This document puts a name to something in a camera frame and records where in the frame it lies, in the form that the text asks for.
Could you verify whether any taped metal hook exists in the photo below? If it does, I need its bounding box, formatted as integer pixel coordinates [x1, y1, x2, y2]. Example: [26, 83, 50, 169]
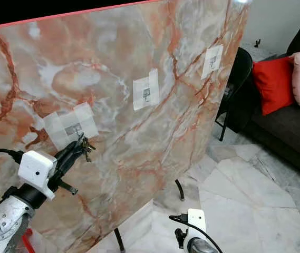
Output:
[201, 44, 224, 80]
[43, 103, 99, 151]
[132, 69, 159, 111]

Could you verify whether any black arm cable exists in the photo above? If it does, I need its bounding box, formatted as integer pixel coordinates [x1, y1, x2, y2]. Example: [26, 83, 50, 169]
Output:
[0, 149, 25, 165]
[169, 214, 224, 253]

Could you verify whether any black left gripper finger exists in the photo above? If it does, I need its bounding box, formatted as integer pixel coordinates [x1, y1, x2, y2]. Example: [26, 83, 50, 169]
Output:
[55, 140, 83, 162]
[59, 148, 87, 174]

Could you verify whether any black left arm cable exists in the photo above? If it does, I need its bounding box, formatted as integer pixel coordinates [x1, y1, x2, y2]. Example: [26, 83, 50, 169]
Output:
[0, 149, 25, 165]

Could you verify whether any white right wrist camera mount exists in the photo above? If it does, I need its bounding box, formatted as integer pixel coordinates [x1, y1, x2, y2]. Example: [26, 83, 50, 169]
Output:
[187, 208, 207, 238]

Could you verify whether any orange marble pattern board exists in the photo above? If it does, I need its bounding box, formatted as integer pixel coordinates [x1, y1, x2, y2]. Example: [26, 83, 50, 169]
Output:
[0, 0, 249, 253]

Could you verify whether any black chair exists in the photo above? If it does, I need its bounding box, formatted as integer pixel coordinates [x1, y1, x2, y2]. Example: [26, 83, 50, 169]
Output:
[216, 47, 253, 142]

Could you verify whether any bunch of keys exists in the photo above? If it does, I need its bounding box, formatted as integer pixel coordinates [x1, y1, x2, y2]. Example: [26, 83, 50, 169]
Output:
[77, 134, 96, 162]

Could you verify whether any dark grey sofa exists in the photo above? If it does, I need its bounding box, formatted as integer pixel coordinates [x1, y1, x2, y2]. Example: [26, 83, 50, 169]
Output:
[234, 11, 300, 182]

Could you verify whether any red cushion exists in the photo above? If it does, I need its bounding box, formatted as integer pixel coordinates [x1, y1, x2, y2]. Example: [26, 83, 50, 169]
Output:
[253, 55, 295, 115]

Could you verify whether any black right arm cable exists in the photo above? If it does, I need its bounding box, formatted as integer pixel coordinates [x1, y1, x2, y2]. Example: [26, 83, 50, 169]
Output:
[169, 214, 224, 253]

